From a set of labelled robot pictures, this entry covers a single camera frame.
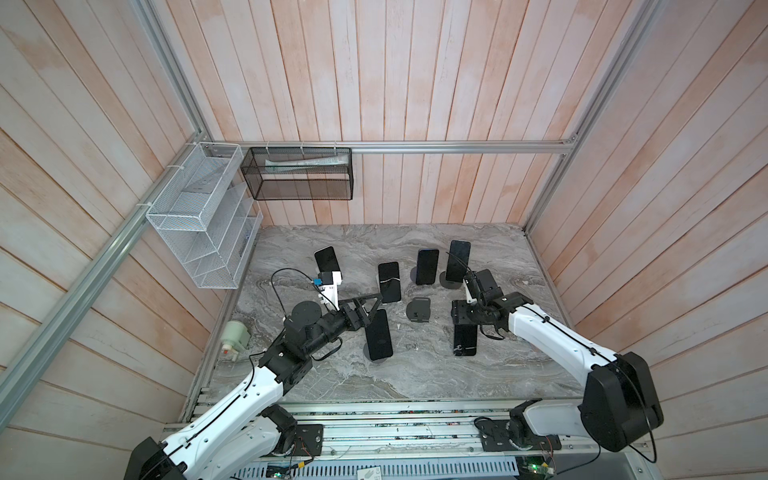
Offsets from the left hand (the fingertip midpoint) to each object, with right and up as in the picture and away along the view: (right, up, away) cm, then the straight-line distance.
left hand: (375, 305), depth 71 cm
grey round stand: (+14, -6, +25) cm, 30 cm away
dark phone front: (+1, -10, +11) cm, 15 cm away
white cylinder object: (-40, -12, +13) cm, 44 cm away
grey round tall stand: (+26, +2, +32) cm, 41 cm away
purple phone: (+4, +6, +24) cm, 25 cm away
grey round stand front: (-3, -15, +12) cm, 19 cm away
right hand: (+26, -5, +18) cm, 32 cm away
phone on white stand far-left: (-16, +11, +25) cm, 31 cm away
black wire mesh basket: (-27, +41, +31) cm, 58 cm away
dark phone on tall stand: (+28, +11, +28) cm, 41 cm away
